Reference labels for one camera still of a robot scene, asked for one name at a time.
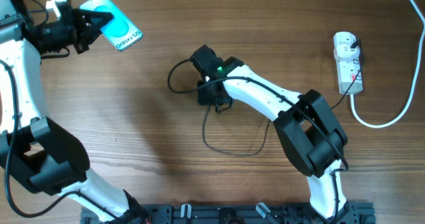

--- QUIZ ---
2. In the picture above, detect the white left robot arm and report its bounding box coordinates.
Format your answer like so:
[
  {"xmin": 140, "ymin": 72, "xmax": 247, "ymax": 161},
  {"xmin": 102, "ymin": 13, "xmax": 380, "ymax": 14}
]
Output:
[{"xmin": 1, "ymin": 0, "xmax": 151, "ymax": 223}]

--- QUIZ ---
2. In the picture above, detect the black USB charging cable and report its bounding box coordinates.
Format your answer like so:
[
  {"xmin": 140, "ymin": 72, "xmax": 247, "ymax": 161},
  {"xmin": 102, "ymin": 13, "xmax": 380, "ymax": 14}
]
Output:
[{"xmin": 201, "ymin": 37, "xmax": 363, "ymax": 157}]

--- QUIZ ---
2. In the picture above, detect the white power strip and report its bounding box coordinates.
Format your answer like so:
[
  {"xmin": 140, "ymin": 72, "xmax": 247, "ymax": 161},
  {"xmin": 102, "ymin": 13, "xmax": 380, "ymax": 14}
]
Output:
[{"xmin": 333, "ymin": 31, "xmax": 363, "ymax": 95}]

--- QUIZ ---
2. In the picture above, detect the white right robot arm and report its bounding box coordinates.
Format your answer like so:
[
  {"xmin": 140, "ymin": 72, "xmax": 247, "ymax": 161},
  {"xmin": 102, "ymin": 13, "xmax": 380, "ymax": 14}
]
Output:
[{"xmin": 189, "ymin": 45, "xmax": 348, "ymax": 223}]

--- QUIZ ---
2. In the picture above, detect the white power strip cord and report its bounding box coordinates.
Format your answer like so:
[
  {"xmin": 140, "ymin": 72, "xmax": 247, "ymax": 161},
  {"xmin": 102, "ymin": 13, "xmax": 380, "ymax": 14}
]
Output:
[{"xmin": 349, "ymin": 0, "xmax": 425, "ymax": 129}]

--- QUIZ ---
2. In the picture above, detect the white USB charger adapter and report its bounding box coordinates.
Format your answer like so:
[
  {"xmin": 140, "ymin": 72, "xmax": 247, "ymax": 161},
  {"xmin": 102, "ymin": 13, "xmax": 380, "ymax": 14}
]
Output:
[{"xmin": 334, "ymin": 42, "xmax": 360, "ymax": 61}]

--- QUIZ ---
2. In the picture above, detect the Samsung Galaxy smartphone teal screen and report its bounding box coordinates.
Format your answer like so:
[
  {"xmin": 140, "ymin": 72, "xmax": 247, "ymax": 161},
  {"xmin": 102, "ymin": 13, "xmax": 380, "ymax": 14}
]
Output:
[{"xmin": 79, "ymin": 0, "xmax": 143, "ymax": 51}]

